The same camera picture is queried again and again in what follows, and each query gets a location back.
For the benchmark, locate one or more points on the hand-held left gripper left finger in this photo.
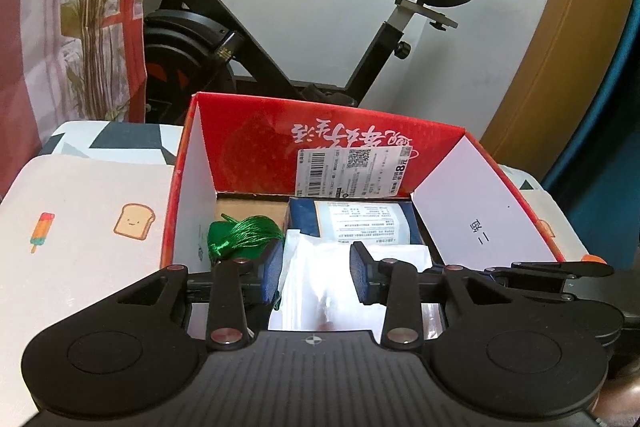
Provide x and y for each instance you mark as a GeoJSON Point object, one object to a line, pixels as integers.
{"type": "Point", "coordinates": [270, 272]}

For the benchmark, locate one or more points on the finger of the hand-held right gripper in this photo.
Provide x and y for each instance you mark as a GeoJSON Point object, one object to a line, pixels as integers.
{"type": "Point", "coordinates": [540, 277]}

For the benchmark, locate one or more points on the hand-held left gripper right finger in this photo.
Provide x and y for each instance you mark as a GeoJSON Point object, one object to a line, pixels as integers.
{"type": "Point", "coordinates": [358, 273]}

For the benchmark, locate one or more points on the white plastic bag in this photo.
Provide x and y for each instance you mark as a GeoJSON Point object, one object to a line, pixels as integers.
{"type": "Point", "coordinates": [315, 277]}

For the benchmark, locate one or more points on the green tassel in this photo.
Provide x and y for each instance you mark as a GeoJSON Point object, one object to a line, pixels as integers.
{"type": "Point", "coordinates": [240, 234]}

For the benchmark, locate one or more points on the blue packet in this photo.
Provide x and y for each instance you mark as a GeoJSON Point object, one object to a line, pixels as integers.
{"type": "Point", "coordinates": [360, 219]}

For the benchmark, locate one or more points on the red cardboard box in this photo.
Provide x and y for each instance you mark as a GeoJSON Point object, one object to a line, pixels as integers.
{"type": "Point", "coordinates": [250, 147]}

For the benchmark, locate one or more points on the teal curtain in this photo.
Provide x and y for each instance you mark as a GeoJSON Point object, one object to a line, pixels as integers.
{"type": "Point", "coordinates": [605, 117]}

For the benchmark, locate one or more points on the white cartoon print blanket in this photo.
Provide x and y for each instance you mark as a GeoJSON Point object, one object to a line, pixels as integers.
{"type": "Point", "coordinates": [85, 227]}

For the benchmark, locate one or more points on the brown wooden board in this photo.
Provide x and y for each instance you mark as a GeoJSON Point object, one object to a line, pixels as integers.
{"type": "Point", "coordinates": [560, 57]}

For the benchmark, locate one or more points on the black exercise bike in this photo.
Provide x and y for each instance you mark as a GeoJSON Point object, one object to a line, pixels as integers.
{"type": "Point", "coordinates": [210, 27]}

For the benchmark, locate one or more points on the red plant print curtain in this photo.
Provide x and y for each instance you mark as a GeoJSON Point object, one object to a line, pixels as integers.
{"type": "Point", "coordinates": [60, 32]}

